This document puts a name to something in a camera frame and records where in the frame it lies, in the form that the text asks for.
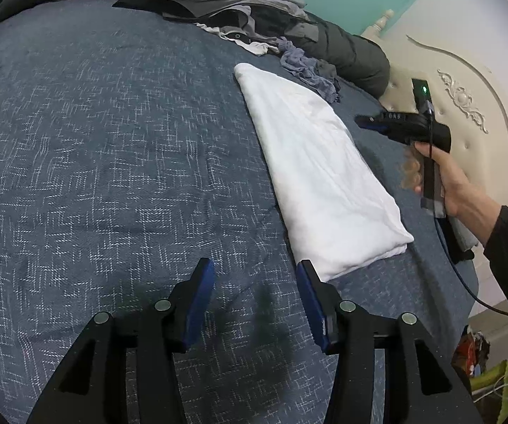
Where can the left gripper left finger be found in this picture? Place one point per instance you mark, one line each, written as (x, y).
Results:
(89, 384)

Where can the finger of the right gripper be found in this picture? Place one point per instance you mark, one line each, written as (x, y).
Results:
(371, 123)

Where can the person's right hand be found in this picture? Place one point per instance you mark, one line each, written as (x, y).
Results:
(462, 199)

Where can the dark grey rolled duvet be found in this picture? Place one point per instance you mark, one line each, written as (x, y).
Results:
(356, 59)

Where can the blue-grey crumpled garment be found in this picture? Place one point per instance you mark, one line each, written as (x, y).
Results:
(316, 74)

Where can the cream tufted headboard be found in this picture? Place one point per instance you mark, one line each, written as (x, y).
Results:
(466, 97)

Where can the folded grey garment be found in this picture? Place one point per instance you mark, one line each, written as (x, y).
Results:
(465, 239)

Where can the black and white garment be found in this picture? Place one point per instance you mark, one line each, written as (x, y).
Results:
(257, 48)

